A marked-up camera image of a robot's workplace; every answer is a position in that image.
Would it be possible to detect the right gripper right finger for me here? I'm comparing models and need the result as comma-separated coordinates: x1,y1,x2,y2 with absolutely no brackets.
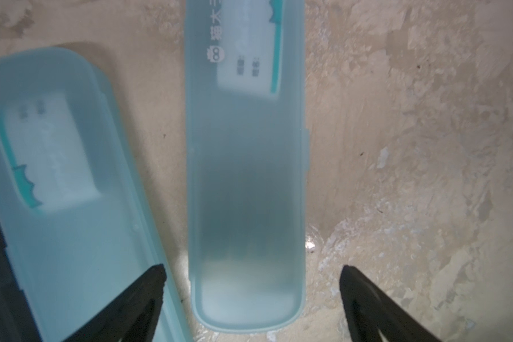
339,265,440,342

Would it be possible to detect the light blue pencil case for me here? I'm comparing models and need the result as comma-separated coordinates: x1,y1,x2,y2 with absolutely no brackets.
0,47,192,341
185,1,309,334

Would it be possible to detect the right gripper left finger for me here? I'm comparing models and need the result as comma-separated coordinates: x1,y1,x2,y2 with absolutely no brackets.
66,264,167,341

